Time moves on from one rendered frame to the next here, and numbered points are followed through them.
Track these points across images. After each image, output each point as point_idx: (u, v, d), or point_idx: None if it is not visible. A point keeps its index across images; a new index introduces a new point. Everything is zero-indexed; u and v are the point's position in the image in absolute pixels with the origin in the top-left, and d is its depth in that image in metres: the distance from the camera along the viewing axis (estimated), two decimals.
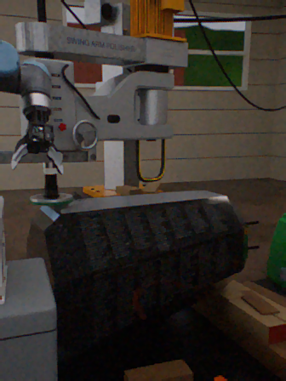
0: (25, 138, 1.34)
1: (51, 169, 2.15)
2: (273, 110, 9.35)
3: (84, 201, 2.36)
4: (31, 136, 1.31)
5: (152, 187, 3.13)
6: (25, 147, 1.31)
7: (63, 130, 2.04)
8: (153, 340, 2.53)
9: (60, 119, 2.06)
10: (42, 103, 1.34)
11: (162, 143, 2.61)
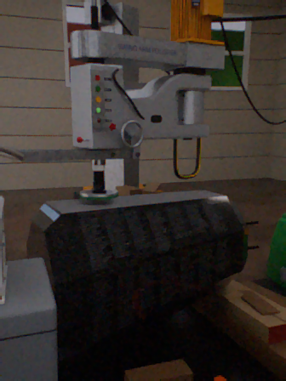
0: None
1: (100, 166, 2.30)
2: (273, 110, 9.35)
3: (84, 201, 2.36)
4: None
5: (152, 187, 3.13)
6: None
7: (113, 130, 2.18)
8: (153, 340, 2.53)
9: (110, 119, 2.20)
10: None
11: (197, 142, 2.75)
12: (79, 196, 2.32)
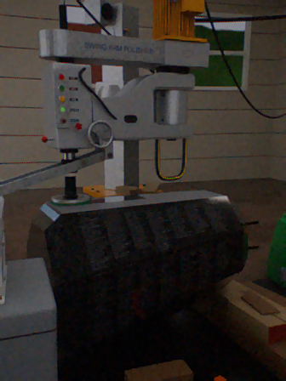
0: None
1: None
2: (273, 110, 9.35)
3: None
4: None
5: (152, 187, 3.13)
6: None
7: (78, 130, 2.16)
8: (153, 340, 2.53)
9: (77, 119, 2.19)
10: None
11: (183, 143, 2.66)
12: None
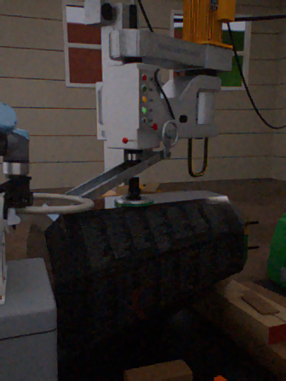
0: (7, 200, 1.55)
1: (137, 173, 2.28)
2: (273, 110, 9.35)
3: None
4: (18, 201, 1.56)
5: (152, 187, 3.13)
6: (12, 211, 1.57)
7: (156, 130, 2.18)
8: (153, 340, 2.53)
9: (151, 119, 2.20)
10: (28, 172, 1.57)
11: (205, 141, 2.85)
12: (140, 205, 2.23)
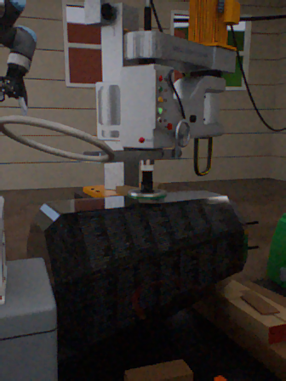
0: None
1: (151, 166, 2.32)
2: (273, 110, 9.35)
3: (84, 201, 2.36)
4: None
5: (152, 187, 3.13)
6: (0, 94, 1.81)
7: (170, 130, 2.23)
8: (153, 340, 2.53)
9: (165, 119, 2.24)
10: (15, 61, 1.78)
11: (209, 140, 2.92)
12: (164, 196, 2.32)
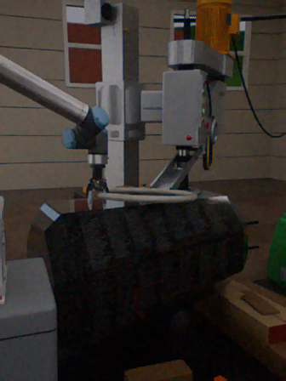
0: (89, 184, 1.96)
1: None
2: (273, 110, 9.35)
3: (84, 201, 2.36)
4: (92, 185, 1.92)
5: None
6: (91, 193, 1.94)
7: (208, 128, 2.50)
8: (153, 340, 2.53)
9: None
10: (99, 162, 1.89)
11: None
12: None
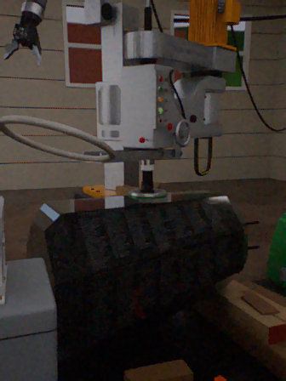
0: None
1: (151, 166, 2.32)
2: (273, 110, 9.35)
3: (84, 201, 2.36)
4: (19, 35, 1.84)
5: None
6: (14, 43, 1.85)
7: (171, 130, 2.23)
8: (153, 340, 2.53)
9: (165, 119, 2.25)
10: (29, 8, 1.82)
11: (209, 140, 2.92)
12: None
